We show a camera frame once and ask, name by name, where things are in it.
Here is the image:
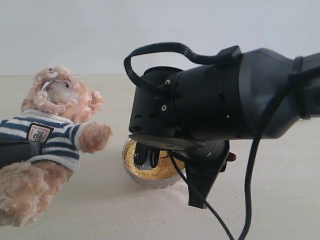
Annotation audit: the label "black thin cable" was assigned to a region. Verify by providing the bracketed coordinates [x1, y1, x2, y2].
[169, 149, 237, 240]

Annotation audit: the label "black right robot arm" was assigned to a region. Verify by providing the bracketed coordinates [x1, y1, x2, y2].
[124, 42, 320, 209]

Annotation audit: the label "yellow millet grains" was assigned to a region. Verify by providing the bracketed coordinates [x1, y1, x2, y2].
[124, 140, 179, 181]

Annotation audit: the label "teddy bear striped sweater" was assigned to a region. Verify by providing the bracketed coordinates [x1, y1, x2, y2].
[0, 65, 113, 228]

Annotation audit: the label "black thick cable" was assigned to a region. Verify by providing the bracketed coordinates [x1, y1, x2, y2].
[237, 71, 305, 240]

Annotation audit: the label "dark red wooden spoon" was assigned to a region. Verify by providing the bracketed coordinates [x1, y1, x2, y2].
[228, 152, 237, 162]

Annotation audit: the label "black ribbon cable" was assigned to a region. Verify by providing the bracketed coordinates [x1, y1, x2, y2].
[123, 41, 221, 91]

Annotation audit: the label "steel bowl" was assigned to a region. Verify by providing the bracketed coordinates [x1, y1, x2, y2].
[122, 138, 181, 189]

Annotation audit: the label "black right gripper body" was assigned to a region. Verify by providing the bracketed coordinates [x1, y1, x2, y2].
[127, 133, 231, 208]

